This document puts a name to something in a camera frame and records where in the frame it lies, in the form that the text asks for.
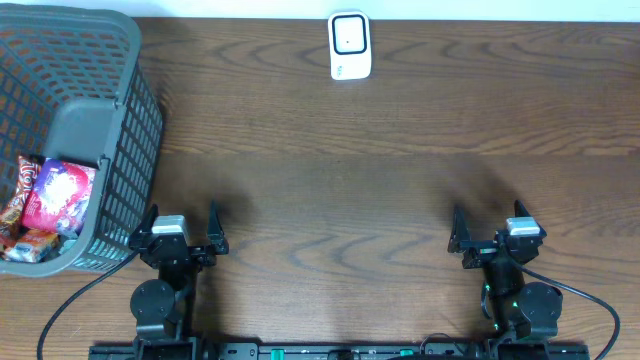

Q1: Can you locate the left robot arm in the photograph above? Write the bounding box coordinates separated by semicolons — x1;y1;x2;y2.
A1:
129;204;229;359

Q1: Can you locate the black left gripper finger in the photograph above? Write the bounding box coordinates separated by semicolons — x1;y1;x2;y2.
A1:
130;204;158;244
206;201;225;245

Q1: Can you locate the purple red snack packet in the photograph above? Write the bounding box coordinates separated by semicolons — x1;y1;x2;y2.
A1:
22;158;96;238

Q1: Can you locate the grey plastic mesh basket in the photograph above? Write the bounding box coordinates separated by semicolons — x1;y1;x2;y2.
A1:
1;3;164;277

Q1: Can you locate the small orange snack packet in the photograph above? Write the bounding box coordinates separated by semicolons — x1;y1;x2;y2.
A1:
3;229;59;263

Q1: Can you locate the red orange chocolate bar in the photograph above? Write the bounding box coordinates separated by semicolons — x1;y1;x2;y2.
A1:
1;155;41;239

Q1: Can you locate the black cable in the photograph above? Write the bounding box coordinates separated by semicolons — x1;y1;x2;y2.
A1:
514;262;622;360
36;249;142;360

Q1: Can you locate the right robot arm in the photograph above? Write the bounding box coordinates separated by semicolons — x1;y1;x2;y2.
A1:
447;201;563;359

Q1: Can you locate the black right cable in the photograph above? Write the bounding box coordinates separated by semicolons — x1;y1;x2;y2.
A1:
514;262;622;360

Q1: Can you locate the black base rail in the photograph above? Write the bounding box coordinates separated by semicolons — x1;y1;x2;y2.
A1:
88;342;590;360

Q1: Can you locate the black left cable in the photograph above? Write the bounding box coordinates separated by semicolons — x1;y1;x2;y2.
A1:
36;249;142;360

